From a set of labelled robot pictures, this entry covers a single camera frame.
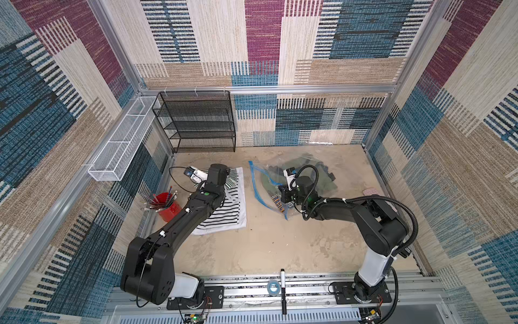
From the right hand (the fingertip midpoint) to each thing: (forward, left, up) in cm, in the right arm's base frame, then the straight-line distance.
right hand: (282, 188), depth 96 cm
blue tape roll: (-42, +7, -6) cm, 42 cm away
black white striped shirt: (-10, +23, -5) cm, 26 cm away
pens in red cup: (-10, +54, +3) cm, 55 cm away
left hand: (0, +28, +13) cm, 31 cm away
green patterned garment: (+6, +4, +2) cm, 7 cm away
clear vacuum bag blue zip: (-10, -1, -3) cm, 10 cm away
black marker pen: (-41, +2, -6) cm, 42 cm away
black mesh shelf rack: (+35, +44, +13) cm, 57 cm away
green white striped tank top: (+1, +24, +4) cm, 24 cm away
